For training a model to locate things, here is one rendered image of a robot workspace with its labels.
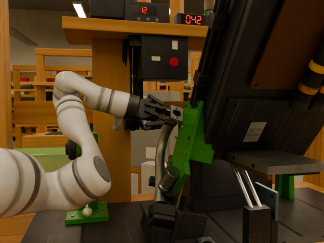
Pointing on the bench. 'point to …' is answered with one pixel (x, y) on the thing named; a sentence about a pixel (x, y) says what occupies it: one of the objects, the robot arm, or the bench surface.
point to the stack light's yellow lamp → (209, 5)
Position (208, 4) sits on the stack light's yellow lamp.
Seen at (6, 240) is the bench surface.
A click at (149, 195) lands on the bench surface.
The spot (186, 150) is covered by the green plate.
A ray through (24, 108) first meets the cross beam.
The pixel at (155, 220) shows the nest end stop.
